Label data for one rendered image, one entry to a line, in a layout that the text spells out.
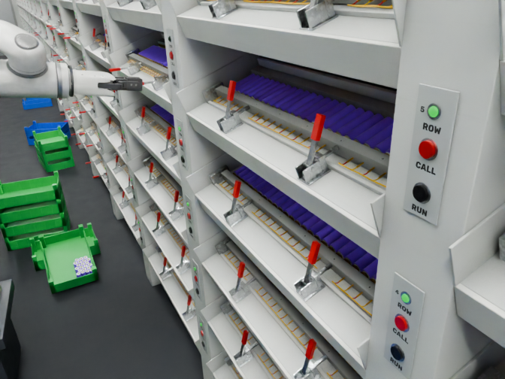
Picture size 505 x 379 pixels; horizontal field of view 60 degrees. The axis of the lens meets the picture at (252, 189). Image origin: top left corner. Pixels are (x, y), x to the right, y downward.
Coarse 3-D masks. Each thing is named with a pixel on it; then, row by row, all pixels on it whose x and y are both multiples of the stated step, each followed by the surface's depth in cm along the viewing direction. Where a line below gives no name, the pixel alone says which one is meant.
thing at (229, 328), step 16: (224, 304) 121; (208, 320) 121; (224, 320) 120; (240, 320) 118; (224, 336) 115; (240, 336) 113; (240, 352) 106; (256, 352) 108; (240, 368) 106; (256, 368) 104; (272, 368) 103
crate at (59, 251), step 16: (80, 224) 212; (48, 240) 209; (64, 240) 213; (80, 240) 214; (48, 256) 205; (64, 256) 206; (80, 256) 207; (48, 272) 198; (64, 272) 199; (96, 272) 195; (64, 288) 192
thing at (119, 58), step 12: (156, 36) 154; (132, 48) 152; (144, 48) 154; (120, 60) 151; (120, 72) 148; (144, 72) 134; (144, 84) 124; (168, 84) 101; (156, 96) 115; (168, 96) 102; (168, 108) 110
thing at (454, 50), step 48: (432, 0) 35; (480, 0) 31; (432, 48) 36; (480, 48) 32; (480, 96) 33; (480, 144) 34; (480, 192) 36; (384, 240) 47; (432, 240) 41; (384, 288) 49; (432, 288) 42; (384, 336) 51; (432, 336) 44; (480, 336) 46
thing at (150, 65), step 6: (132, 54) 149; (132, 60) 147; (138, 60) 140; (144, 60) 136; (144, 66) 136; (150, 66) 129; (156, 66) 126; (162, 66) 123; (156, 72) 126; (162, 72) 119; (168, 78) 117
